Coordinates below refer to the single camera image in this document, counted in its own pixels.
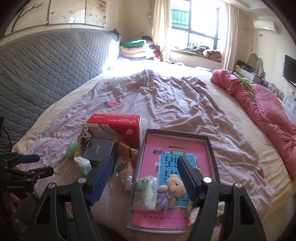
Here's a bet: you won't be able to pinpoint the grey quilted headboard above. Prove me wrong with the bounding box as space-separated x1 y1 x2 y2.
0 29 122 142

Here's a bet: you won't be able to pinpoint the brown cardboard tray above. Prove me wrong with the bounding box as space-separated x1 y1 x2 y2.
126 128 221 233

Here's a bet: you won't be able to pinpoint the pink book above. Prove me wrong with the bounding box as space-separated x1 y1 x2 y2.
131 135 215 229

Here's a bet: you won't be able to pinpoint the red tissue box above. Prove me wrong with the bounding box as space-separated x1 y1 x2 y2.
87 113 142 149

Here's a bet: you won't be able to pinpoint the white air conditioner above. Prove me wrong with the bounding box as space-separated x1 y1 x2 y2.
252 20 279 33

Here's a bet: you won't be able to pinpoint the white dresser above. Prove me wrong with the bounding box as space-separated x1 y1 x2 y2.
281 89 296 112

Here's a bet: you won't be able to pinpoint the stack of folded blankets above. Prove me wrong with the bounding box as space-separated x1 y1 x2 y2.
119 36 160 61

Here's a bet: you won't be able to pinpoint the vanity mirror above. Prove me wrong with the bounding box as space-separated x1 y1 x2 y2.
247 53 264 73

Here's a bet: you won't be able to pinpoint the white vanity table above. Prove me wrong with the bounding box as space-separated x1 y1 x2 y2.
233 60 284 100

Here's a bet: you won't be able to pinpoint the painted wall cabinets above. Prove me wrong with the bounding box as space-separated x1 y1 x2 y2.
5 0 107 35

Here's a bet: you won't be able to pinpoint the pink quilt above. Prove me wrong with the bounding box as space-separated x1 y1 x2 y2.
210 69 296 164

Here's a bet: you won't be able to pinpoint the dark blue box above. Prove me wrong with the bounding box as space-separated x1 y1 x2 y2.
83 138 115 169

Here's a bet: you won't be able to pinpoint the small blue tissue packet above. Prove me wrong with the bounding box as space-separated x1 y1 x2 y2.
74 156 92 176

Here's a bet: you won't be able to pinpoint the cream plush lamb toy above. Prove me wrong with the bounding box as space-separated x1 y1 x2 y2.
155 174 186 212

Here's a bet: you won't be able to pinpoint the green patterned tissue packet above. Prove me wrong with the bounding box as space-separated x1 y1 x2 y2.
132 175 160 211

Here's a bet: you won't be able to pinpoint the window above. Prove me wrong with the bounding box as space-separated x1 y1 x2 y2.
170 0 228 50

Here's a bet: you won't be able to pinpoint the strawberry print clear bag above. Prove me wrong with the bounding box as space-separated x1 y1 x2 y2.
111 155 138 192

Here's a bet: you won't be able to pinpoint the black television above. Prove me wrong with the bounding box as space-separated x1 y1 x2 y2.
282 54 296 87

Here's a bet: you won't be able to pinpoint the leopard print scrunchie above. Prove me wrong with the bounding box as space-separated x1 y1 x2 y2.
77 126 94 153

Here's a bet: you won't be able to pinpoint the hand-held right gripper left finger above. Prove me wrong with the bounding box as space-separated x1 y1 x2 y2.
26 155 114 241

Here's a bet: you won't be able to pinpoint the patterned blanket on windowsill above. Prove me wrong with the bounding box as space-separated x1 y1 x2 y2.
179 45 223 61

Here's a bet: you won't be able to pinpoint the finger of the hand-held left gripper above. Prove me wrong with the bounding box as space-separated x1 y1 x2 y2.
5 153 40 165
6 166 54 186

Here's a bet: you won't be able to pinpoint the cream curtain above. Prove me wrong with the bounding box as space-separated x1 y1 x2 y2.
151 0 173 62
223 3 240 72

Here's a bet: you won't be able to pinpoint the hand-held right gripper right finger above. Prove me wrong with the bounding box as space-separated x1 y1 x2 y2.
179 155 264 241

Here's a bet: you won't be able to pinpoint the white dotted cloth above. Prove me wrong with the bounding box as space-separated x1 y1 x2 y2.
188 200 226 226

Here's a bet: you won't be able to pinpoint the black cable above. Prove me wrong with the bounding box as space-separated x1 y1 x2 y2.
3 128 13 154

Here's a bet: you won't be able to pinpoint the green cloth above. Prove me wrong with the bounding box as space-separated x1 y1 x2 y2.
233 72 257 102

